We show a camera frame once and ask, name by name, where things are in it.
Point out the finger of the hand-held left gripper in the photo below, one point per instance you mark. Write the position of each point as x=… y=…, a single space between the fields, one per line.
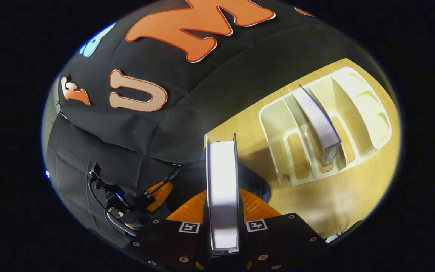
x=163 y=194

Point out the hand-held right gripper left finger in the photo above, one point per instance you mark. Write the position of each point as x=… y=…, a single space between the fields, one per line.
x=164 y=243

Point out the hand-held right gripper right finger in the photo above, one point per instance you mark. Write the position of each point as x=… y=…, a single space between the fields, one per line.
x=278 y=241

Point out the black cover book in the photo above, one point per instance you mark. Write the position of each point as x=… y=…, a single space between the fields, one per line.
x=223 y=189

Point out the grey cover book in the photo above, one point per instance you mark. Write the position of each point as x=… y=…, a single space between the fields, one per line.
x=321 y=121

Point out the white plastic bookshelf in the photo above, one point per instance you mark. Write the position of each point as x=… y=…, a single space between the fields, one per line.
x=357 y=113

